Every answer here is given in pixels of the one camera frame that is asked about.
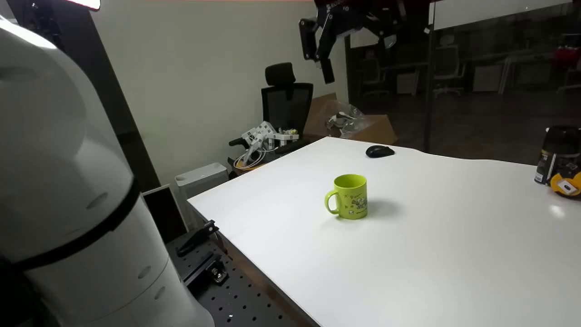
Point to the crumpled clear plastic bag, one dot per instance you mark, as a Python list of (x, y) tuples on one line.
[(345, 119)]

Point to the brown cardboard box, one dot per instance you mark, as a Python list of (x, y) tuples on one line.
[(376, 127)]

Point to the black office chair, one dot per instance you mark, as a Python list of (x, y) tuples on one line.
[(285, 103)]

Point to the green ceramic mug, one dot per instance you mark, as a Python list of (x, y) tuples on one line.
[(347, 198)]

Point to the white box on floor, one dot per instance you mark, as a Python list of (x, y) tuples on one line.
[(201, 178)]

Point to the white toy on chair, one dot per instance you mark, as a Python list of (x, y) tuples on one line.
[(258, 141)]

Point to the black computer mouse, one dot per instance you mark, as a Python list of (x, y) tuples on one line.
[(378, 150)]

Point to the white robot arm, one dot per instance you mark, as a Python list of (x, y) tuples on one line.
[(73, 219)]

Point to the black and yellow canister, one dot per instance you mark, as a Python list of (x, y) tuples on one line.
[(559, 159)]

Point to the black table clamp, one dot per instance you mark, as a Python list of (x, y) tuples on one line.
[(198, 236)]

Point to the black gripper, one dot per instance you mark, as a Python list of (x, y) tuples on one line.
[(338, 18)]

